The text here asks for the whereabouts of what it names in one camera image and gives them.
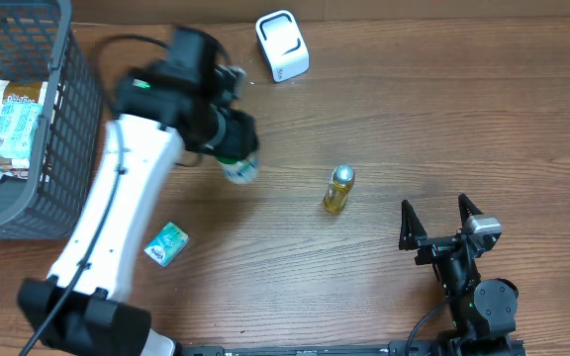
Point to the yellow liquid bottle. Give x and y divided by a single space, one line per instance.
340 184

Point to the white barcode scanner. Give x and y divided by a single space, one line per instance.
282 45

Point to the grey plastic basket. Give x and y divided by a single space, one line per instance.
37 44

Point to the teal wet wipes pack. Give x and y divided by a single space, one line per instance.
18 122

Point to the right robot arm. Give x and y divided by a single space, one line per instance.
482 311

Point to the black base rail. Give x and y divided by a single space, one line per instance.
305 350

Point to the small teal tissue pack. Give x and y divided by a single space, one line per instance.
167 244

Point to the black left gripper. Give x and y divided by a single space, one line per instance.
238 136

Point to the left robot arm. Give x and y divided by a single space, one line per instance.
181 103

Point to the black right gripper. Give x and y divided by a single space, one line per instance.
443 247

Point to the green lid jar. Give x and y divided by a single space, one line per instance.
243 171

